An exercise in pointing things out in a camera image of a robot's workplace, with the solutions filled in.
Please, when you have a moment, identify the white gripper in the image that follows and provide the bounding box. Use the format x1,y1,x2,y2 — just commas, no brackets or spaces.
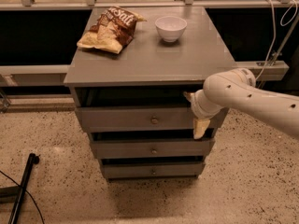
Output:
183,90,222,139

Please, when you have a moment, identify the grey top drawer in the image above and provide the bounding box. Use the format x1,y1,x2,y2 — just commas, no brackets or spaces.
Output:
75,104,231,133

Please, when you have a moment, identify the grey drawer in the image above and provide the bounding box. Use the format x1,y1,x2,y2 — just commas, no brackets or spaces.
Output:
101,161,205,179
75,104,231,133
90,138,215,159

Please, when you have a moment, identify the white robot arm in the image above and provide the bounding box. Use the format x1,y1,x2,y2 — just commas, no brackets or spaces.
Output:
184,68,299,139

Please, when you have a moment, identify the grey middle drawer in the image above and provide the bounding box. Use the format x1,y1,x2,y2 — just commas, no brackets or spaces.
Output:
90,138,215,159

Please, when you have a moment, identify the grey drawer cabinet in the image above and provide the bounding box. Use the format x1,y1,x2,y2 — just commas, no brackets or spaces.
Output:
64,7,235,169

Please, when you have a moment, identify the grey bottom drawer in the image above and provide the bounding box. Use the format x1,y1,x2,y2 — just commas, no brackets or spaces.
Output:
101,161,205,179

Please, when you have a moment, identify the white bowl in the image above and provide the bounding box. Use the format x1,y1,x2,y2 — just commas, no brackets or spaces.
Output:
155,16,187,42

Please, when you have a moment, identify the brown chip bag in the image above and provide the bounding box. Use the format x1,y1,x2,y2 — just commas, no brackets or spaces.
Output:
77,7,146,54

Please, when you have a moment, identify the black stand leg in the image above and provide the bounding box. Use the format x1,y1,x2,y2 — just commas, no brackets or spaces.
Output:
0,153,39,224

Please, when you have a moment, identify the white hanging cable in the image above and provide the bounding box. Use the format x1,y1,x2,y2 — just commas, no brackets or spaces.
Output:
255,0,299,81

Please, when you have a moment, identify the metal railing frame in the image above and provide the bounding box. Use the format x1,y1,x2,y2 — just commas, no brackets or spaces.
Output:
0,0,299,114

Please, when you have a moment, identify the black floor cable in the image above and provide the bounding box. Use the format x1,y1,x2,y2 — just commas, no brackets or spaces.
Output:
0,170,46,224

